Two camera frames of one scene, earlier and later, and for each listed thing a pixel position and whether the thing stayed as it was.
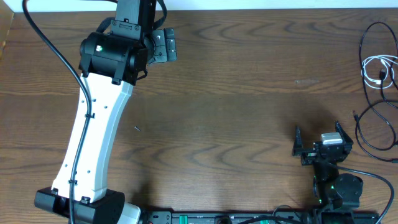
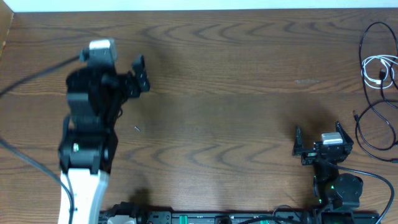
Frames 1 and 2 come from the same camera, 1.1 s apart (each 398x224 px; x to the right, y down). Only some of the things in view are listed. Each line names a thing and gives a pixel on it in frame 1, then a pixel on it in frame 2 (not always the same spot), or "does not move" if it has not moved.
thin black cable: x=358 y=119 does not move
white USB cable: x=388 y=60 does not move
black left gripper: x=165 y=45 -> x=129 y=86
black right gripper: x=347 y=144 does not move
